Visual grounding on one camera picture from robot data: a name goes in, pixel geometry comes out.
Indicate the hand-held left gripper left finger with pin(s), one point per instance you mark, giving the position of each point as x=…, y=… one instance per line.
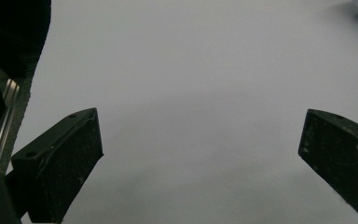
x=65, y=161

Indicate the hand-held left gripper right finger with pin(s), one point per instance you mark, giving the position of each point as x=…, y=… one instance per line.
x=341, y=155

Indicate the dark cloth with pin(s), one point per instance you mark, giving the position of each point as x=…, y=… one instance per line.
x=12, y=34

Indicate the aluminium frame rail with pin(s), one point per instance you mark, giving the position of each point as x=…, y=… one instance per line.
x=0, y=130

